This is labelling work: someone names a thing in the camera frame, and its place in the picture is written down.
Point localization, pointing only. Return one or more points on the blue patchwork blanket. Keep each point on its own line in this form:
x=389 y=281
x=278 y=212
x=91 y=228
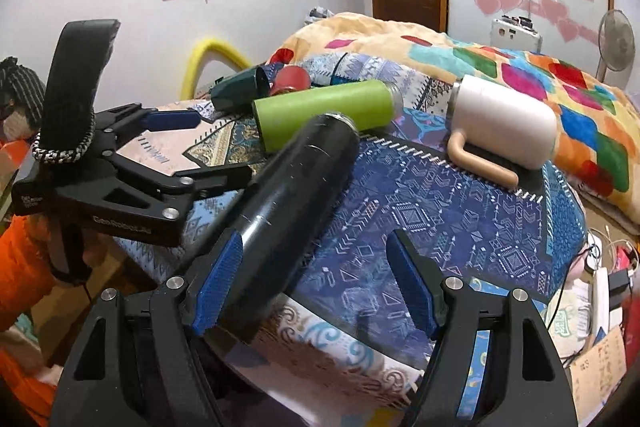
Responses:
x=340 y=349

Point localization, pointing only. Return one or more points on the black thermos bottle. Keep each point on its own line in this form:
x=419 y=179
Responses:
x=283 y=212

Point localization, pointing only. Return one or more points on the red cup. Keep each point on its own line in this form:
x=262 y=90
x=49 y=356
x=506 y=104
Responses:
x=290 y=79

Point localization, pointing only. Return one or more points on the green tumbler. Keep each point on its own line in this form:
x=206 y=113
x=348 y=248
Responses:
x=367 y=104

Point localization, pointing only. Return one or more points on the dark green cup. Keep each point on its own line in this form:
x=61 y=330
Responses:
x=240 y=90

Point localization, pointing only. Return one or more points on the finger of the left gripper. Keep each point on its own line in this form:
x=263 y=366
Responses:
x=134 y=117
x=170 y=198

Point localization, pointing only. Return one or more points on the white small cabinet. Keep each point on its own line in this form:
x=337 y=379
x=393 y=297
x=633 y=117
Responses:
x=515 y=33

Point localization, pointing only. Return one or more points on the yellow foam tube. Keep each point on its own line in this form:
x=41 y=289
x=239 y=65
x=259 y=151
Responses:
x=207 y=51

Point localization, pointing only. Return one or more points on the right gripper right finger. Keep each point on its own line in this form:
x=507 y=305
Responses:
x=524 y=383

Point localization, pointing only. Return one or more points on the white mug with handle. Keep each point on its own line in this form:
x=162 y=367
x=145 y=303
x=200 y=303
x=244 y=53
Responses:
x=504 y=122

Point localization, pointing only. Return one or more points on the grey clothes bundle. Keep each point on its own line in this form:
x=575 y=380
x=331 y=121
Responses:
x=318 y=13

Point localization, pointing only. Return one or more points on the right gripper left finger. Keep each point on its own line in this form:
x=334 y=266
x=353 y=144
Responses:
x=134 y=355

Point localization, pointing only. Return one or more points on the standing electric fan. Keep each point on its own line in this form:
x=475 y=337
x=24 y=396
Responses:
x=616 y=43

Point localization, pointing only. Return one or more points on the colourful patch duvet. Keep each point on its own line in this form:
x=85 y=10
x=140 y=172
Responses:
x=598 y=125

